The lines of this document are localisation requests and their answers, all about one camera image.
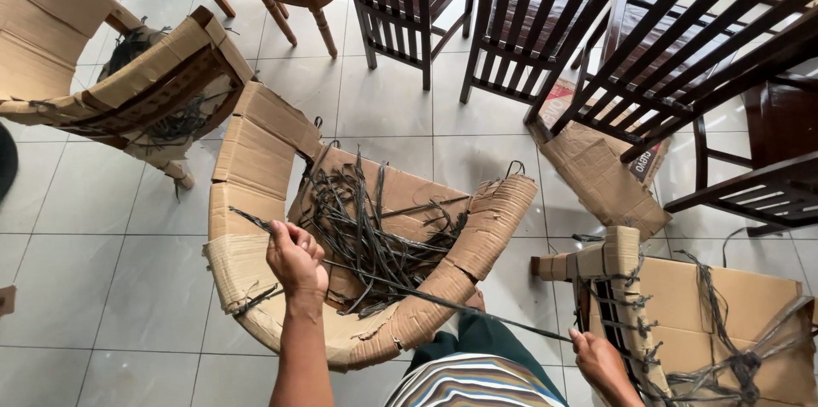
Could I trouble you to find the person's right hand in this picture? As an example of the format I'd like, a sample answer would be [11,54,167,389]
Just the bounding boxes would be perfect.
[569,328,631,390]

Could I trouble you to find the person's left hand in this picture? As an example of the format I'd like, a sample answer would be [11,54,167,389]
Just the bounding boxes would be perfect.
[266,220,331,306]

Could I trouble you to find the long black plastic strap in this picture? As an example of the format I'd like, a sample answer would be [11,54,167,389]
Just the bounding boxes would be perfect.
[229,205,574,344]

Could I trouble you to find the person's green trousers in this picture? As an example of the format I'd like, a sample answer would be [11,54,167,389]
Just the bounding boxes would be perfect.
[405,311,571,405]

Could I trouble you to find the person's striped shirt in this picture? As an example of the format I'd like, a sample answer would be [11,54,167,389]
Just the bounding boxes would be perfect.
[383,371,570,407]

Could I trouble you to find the loose folded cardboard piece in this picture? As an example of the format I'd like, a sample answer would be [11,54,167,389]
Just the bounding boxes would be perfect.
[529,80,673,242]

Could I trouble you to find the dark wooden slat-back chair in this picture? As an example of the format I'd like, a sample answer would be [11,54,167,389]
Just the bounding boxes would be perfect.
[459,0,648,107]
[524,0,818,165]
[663,75,818,237]
[337,0,481,92]

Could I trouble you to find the dark round object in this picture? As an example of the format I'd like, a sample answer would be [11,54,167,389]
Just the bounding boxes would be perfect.
[0,124,20,203]

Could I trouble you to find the cardboard-wrapped chair with torn wrapping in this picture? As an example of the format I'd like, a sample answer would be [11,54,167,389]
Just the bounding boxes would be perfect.
[0,0,256,192]

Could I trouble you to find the pile of black plastic straps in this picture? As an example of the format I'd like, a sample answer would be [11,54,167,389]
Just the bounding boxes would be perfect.
[297,145,472,320]

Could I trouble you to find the cardboard-wrapped chair with strap pile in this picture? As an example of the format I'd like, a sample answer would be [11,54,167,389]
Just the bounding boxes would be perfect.
[203,81,539,372]

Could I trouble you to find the cardboard-wrapped chair with knotted straps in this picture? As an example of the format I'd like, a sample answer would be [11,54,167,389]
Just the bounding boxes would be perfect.
[530,226,818,407]

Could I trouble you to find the knotted grey plastic straps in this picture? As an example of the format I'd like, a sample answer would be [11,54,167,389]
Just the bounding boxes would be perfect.
[572,250,818,407]

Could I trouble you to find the thin black cable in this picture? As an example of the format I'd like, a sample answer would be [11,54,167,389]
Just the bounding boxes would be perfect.
[721,227,750,268]

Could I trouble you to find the tangle of black straps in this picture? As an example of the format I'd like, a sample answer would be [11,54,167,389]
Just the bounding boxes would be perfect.
[99,17,221,149]

